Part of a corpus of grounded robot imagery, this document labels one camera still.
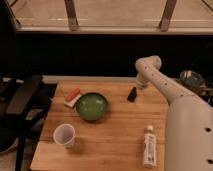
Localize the black eraser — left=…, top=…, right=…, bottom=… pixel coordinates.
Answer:
left=127, top=87, right=137, bottom=102

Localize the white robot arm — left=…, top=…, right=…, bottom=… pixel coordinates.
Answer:
left=135, top=55, right=213, bottom=171

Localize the green bowl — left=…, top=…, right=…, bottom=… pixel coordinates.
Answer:
left=75, top=92, right=108, bottom=121

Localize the round metal dish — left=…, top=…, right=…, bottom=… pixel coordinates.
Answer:
left=180, top=70, right=205, bottom=88

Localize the white tube bottle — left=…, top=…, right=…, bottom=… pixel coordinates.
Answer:
left=143, top=125, right=157, bottom=168

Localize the translucent plastic cup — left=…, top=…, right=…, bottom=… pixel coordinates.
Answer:
left=53, top=124, right=76, bottom=148

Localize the black office chair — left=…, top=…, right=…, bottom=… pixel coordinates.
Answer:
left=0, top=75, right=56, bottom=171

